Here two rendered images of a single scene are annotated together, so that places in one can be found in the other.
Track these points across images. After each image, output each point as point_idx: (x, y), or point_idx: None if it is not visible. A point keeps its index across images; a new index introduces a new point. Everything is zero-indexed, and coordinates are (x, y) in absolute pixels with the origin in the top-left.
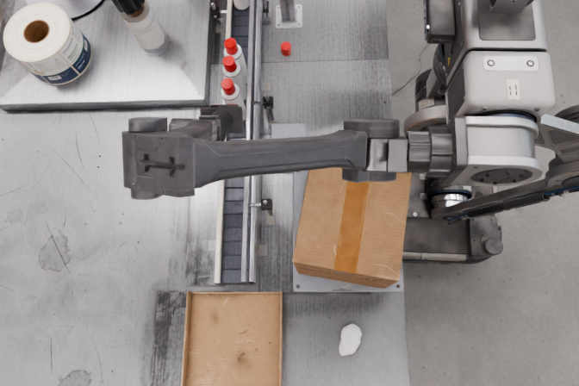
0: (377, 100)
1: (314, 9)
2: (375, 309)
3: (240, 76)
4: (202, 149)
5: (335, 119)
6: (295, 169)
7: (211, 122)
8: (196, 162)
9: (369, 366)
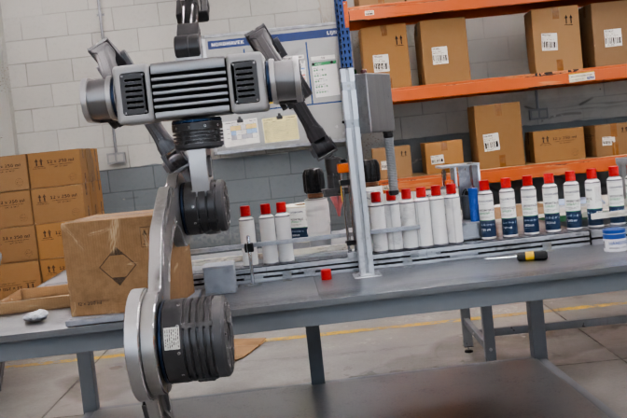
0: (270, 302)
1: (377, 278)
2: (55, 324)
3: (263, 224)
4: (104, 44)
5: (250, 296)
6: (102, 74)
7: (172, 139)
8: (99, 46)
9: (7, 327)
